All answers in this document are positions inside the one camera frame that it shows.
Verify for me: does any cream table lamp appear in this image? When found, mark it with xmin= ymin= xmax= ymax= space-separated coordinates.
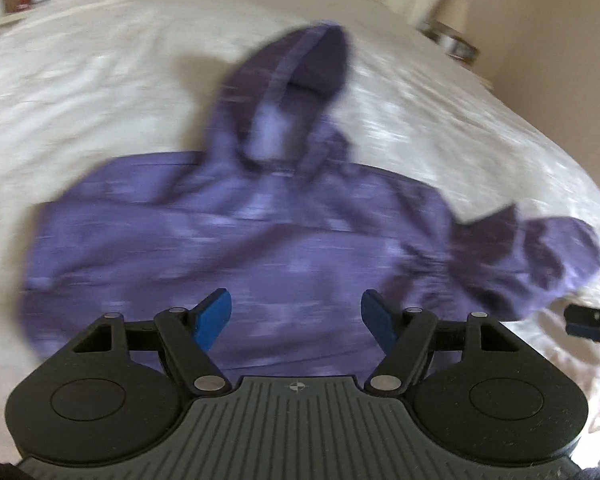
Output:
xmin=427 ymin=0 xmax=472 ymax=38

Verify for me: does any white embroidered bedspread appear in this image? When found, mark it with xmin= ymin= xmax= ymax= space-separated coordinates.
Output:
xmin=0 ymin=0 xmax=600 ymax=411

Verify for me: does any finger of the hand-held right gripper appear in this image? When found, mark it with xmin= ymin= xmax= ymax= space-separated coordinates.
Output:
xmin=563 ymin=304 xmax=600 ymax=347

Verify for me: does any purple marbled hoodie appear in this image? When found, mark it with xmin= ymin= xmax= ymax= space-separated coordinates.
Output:
xmin=20 ymin=22 xmax=600 ymax=378

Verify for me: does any dark-topped nightstand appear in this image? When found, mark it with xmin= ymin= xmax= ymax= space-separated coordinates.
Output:
xmin=419 ymin=20 xmax=482 ymax=67

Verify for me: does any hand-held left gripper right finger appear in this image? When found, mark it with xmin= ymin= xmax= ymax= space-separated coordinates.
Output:
xmin=360 ymin=289 xmax=523 ymax=396

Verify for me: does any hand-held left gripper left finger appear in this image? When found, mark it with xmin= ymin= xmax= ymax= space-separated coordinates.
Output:
xmin=70 ymin=287 xmax=233 ymax=396

